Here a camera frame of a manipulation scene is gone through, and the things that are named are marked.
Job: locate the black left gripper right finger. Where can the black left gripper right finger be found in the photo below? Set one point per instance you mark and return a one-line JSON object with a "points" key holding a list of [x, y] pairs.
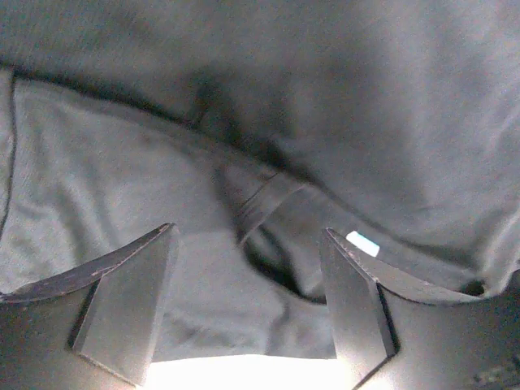
{"points": [[394, 331]]}

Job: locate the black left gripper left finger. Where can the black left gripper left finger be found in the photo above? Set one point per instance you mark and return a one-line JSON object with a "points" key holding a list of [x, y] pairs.
{"points": [[94, 326]]}

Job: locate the black t shirt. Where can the black t shirt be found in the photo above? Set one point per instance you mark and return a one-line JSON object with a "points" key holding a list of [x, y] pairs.
{"points": [[252, 126]]}

